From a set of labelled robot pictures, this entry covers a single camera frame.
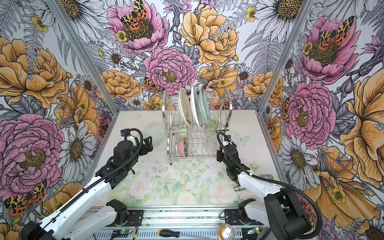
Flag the steel two-tier dish rack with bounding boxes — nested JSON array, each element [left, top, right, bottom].
[[162, 88, 233, 163]]

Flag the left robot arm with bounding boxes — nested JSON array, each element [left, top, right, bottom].
[[21, 136, 153, 240]]

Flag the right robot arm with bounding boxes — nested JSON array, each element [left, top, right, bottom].
[[217, 141, 323, 240]]

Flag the grey metal cylinder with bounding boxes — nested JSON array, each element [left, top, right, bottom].
[[234, 186, 246, 192]]

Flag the light green ceramic bowl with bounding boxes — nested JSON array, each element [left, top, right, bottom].
[[177, 131, 188, 139]]

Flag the green glass tumbler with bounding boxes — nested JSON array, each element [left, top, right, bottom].
[[204, 120, 217, 138]]

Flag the cream white plate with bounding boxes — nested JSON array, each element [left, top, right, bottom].
[[178, 88, 193, 127]]

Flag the roll of tape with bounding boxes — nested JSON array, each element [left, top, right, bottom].
[[217, 224, 235, 240]]

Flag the white patterned plate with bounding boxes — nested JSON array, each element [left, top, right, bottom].
[[191, 86, 202, 127]]

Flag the pale green plate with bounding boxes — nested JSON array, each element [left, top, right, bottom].
[[199, 87, 212, 127]]

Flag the green circuit board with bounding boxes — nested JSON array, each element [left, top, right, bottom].
[[111, 229, 135, 239]]

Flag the black yellow screwdriver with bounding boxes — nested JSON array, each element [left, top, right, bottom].
[[158, 229, 211, 240]]

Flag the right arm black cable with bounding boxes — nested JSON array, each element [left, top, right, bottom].
[[216, 131, 323, 240]]

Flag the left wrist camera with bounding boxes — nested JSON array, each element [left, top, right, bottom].
[[121, 129, 138, 147]]

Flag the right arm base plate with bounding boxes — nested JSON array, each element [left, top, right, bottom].
[[220, 209, 262, 226]]

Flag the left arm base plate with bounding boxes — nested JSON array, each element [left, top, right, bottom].
[[115, 210, 144, 227]]

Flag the aluminium front rail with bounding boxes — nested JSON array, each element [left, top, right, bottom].
[[80, 206, 257, 238]]

